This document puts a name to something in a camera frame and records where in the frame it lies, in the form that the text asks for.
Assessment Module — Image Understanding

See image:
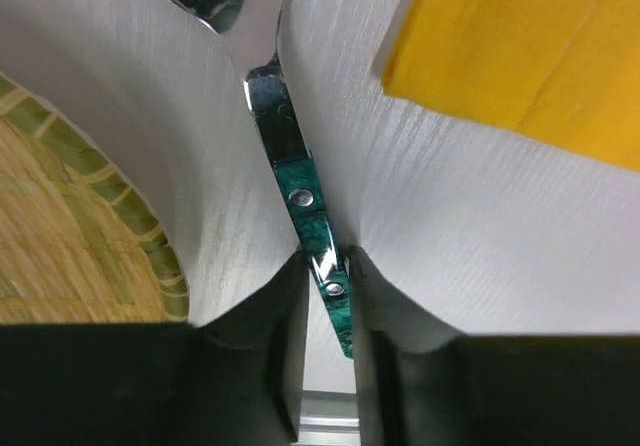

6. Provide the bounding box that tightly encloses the yellow cartoon placemat cloth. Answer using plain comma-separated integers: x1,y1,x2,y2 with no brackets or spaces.
382,0,639,171

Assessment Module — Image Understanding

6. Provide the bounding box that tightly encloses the spoon with green handle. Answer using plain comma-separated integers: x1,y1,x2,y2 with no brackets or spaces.
170,0,353,358

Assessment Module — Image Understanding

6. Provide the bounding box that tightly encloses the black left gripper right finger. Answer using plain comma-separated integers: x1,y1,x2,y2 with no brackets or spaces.
349,247,639,445

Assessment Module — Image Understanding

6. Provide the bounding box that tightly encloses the aluminium mounting rail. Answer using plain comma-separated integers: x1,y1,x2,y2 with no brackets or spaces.
296,391,361,446

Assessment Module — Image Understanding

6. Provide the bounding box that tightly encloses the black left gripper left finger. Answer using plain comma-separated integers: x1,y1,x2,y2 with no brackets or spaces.
1,253,309,445

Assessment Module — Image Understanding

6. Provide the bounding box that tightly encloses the round woven bamboo plate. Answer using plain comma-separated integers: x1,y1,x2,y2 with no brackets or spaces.
1,79,189,325

